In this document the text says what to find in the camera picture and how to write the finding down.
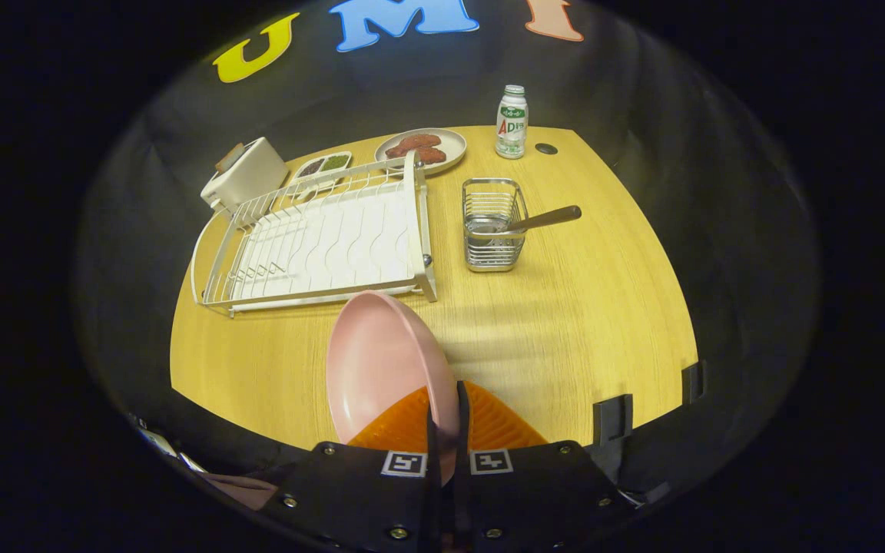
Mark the white green-label drink bottle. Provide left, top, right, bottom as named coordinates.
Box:
left=495, top=84, right=529, bottom=160

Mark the beige plate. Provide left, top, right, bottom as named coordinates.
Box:
left=375, top=127, right=468, bottom=177

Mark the pink plate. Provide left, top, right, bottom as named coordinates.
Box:
left=326, top=290, right=460, bottom=485

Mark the black table edge clip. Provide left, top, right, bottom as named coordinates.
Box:
left=593, top=394, right=634, bottom=446
left=681, top=359, right=706, bottom=406

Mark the wooden-handled spoon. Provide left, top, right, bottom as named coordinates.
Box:
left=481, top=205, right=582, bottom=235

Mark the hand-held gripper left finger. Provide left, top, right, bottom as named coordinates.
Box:
left=262, top=384, right=443, bottom=553

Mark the metal wire basket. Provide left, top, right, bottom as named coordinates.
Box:
left=462, top=178, right=529, bottom=273

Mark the black backdrop cloth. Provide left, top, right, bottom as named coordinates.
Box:
left=74, top=0, right=820, bottom=538

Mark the white toaster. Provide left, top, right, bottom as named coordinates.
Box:
left=201, top=137, right=290, bottom=212

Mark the white divided condiment dish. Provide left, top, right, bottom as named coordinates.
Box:
left=289, top=151, right=353, bottom=187

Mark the white wire dish rack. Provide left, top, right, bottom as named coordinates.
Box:
left=191, top=150, right=438, bottom=318

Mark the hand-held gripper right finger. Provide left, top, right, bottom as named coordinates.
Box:
left=454, top=380, right=620, bottom=553

